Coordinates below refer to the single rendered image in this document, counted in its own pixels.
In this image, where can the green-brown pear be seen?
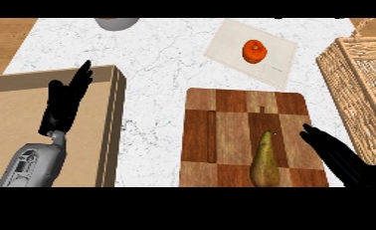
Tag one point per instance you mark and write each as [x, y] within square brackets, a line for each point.
[264, 162]

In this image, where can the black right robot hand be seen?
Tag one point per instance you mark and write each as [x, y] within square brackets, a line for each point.
[338, 157]

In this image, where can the open wooden drawer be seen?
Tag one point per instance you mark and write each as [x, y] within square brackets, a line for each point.
[64, 134]

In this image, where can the grey bowl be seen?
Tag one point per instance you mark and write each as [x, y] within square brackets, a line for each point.
[117, 23]

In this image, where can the wicker basket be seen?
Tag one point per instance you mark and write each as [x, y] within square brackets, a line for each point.
[354, 91]

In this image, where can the orange bell pepper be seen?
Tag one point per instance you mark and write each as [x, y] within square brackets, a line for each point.
[254, 51]

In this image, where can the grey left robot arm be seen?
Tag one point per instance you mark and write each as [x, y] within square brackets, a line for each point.
[34, 164]

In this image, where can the checkered wooden cutting board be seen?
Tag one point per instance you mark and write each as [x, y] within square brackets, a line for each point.
[245, 134]

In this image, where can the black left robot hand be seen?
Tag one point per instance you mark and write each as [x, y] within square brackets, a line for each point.
[64, 104]

